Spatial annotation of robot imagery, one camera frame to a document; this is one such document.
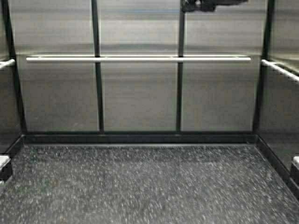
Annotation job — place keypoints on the right elevator handrail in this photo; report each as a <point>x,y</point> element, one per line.
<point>283,71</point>

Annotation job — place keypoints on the rear elevator handrail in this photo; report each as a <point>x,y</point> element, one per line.
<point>215,59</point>

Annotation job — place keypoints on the elevator handrail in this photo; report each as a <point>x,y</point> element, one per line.
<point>7,63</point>
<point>283,71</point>
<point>215,59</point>

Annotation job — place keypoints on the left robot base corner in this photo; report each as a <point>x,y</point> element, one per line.
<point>6,170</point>

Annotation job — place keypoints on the left elevator handrail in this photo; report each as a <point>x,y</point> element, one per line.
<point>7,63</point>

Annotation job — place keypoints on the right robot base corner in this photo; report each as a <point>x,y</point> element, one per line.
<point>294,172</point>

